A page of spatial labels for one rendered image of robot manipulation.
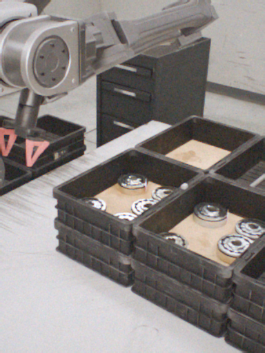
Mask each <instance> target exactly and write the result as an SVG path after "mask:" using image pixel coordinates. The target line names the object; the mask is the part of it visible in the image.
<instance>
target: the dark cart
mask: <svg viewBox="0 0 265 353"><path fill-rule="evenodd" d="M210 46H211V38H207V37H202V38H200V39H197V40H195V41H193V42H191V43H190V44H188V45H186V46H183V47H181V48H179V47H178V45H177V42H174V43H170V46H156V47H154V48H151V49H149V50H147V51H145V52H142V54H140V55H137V56H136V57H133V58H131V59H129V60H127V61H125V62H122V63H119V64H117V65H116V66H115V67H113V68H111V69H109V70H105V71H103V72H101V73H99V74H97V148H99V147H101V146H103V145H105V143H108V142H110V141H112V140H114V139H116V138H118V137H121V136H123V135H125V134H127V133H129V132H131V131H132V130H134V129H136V128H138V127H140V126H142V125H144V124H146V123H148V122H151V121H158V122H160V123H165V124H168V125H175V124H176V123H179V122H180V121H183V120H184V119H187V118H188V117H189V116H192V115H197V116H199V117H203V115H204V106H205V98H206V84H207V76H208V62H209V53H210Z"/></svg>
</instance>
